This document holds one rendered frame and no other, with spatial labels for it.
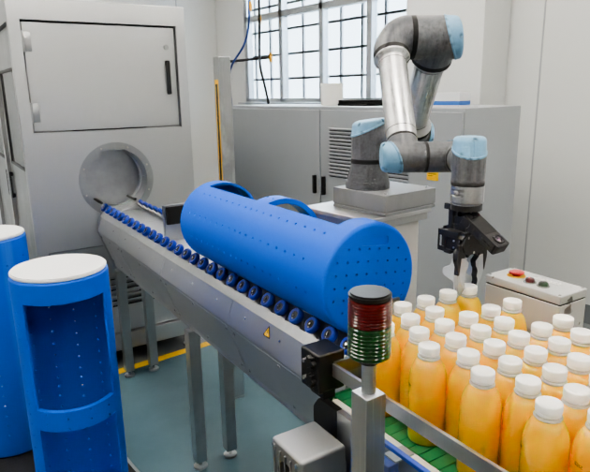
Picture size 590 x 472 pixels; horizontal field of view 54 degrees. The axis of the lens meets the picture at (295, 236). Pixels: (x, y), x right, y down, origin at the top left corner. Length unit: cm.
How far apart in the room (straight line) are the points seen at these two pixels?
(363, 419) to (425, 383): 22
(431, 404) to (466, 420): 10
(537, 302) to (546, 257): 292
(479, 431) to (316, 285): 52
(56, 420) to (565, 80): 348
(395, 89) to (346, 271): 48
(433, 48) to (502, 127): 169
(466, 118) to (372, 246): 173
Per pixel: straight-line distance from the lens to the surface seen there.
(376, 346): 84
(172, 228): 253
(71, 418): 194
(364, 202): 191
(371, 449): 93
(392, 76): 155
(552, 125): 421
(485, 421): 103
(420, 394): 110
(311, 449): 121
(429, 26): 166
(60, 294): 179
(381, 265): 143
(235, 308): 182
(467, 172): 134
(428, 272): 326
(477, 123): 311
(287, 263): 146
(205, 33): 713
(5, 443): 267
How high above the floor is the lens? 154
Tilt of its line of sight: 14 degrees down
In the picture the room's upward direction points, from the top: 1 degrees counter-clockwise
